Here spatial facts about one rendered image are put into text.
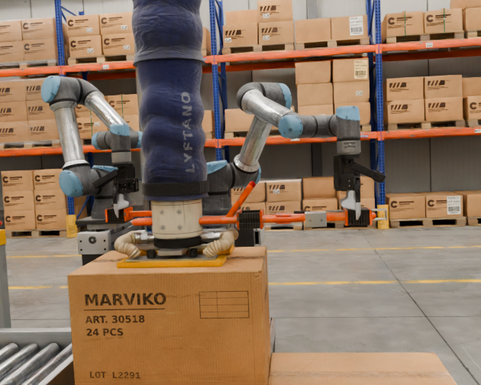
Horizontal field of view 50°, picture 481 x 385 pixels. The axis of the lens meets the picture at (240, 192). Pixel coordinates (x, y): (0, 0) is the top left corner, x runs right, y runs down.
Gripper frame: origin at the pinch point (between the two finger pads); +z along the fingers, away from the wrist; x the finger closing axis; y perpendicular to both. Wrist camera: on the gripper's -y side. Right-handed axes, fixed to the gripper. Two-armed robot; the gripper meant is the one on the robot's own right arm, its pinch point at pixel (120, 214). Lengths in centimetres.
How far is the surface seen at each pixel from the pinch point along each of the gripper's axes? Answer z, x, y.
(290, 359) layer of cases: 54, -13, 65
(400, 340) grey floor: 108, 157, 133
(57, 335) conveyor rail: 50, 3, -31
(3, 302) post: 40, 20, -65
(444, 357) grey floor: 108, 127, 154
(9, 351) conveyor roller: 54, -4, -49
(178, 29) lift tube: -60, -37, 36
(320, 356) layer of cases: 54, -10, 76
